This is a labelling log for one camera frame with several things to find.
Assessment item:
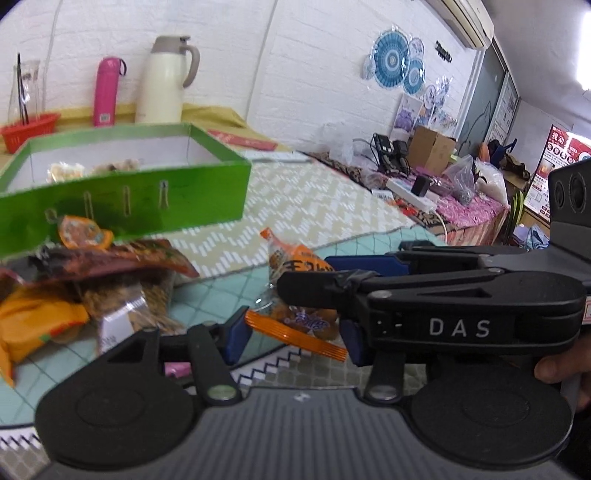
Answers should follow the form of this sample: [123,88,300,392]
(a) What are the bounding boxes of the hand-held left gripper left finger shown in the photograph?
[99,307,251,408]

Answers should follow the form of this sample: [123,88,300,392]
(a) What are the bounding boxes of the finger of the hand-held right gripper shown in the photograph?
[325,240,529,278]
[276,268,583,321]

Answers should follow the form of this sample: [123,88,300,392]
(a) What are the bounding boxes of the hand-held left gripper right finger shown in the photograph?
[341,318,408,403]

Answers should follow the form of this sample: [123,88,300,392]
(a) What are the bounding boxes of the orange-edged clear snack packet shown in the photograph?
[244,227,350,361]

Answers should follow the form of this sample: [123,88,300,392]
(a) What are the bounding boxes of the clear packet of brown strips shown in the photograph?
[81,276,186,357]

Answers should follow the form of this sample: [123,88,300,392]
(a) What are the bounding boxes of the dark brown snack packet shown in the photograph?
[28,237,200,283]

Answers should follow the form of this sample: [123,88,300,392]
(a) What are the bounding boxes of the green cardboard box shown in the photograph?
[0,122,252,259]

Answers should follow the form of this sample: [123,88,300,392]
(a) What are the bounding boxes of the small orange patterned packet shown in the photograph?
[57,215,115,251]

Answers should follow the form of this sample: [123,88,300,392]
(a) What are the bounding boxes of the orange yellow snack packet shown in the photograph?
[0,284,90,387]

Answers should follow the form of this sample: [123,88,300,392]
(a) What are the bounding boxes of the clear packet of brown snacks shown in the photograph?
[91,158,140,177]

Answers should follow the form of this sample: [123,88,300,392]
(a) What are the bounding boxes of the white serrated snack packet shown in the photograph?
[47,161,86,184]

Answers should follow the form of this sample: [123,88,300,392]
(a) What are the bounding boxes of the person's right hand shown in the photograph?
[534,323,591,414]

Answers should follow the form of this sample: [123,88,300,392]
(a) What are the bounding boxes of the white power strip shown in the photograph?
[385,178,438,214]

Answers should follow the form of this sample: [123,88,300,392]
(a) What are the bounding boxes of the patterned quilted blanket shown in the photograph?
[0,157,450,462]

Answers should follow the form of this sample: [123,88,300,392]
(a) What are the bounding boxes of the leopard print cloth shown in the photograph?
[311,151,445,228]

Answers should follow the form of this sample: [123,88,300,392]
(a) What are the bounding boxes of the pink floral cloth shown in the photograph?
[434,191,509,232]

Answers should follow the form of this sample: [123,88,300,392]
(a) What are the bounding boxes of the clear plastic bag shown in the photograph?
[322,122,357,160]

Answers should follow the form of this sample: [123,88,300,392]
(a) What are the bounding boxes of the clear bag of dark items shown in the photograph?
[442,154,477,205]

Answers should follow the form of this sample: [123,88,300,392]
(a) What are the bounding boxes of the brown cardboard box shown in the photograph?
[408,126,459,175]

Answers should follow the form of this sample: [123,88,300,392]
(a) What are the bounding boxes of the white plastic bag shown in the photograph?
[475,159,509,205]

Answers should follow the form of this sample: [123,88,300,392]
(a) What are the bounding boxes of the red envelope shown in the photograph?
[208,129,279,152]

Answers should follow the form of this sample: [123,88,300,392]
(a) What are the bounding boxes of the cream thermos jug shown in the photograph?
[135,35,202,124]

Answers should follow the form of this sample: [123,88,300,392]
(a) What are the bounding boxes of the white air conditioner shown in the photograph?
[433,0,496,49]

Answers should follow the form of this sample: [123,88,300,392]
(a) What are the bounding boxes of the pink thermos bottle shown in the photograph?
[92,56,128,127]

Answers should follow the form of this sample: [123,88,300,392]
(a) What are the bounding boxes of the red plastic basket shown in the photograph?
[0,113,62,156]

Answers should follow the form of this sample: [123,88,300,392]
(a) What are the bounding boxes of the glass carafe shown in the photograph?
[8,59,47,125]

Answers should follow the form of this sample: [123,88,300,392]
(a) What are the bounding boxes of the black straws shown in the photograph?
[16,52,31,124]

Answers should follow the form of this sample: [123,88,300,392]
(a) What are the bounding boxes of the purple wall picture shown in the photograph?
[392,94,424,137]

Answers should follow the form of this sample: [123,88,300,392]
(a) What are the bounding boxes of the red wall poster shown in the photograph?
[526,124,591,223]

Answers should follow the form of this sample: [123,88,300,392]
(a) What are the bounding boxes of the medium blue round wall decoration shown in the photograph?
[403,58,427,96]

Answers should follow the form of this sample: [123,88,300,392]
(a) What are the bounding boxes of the large blue round wall decoration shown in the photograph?
[370,28,411,91]

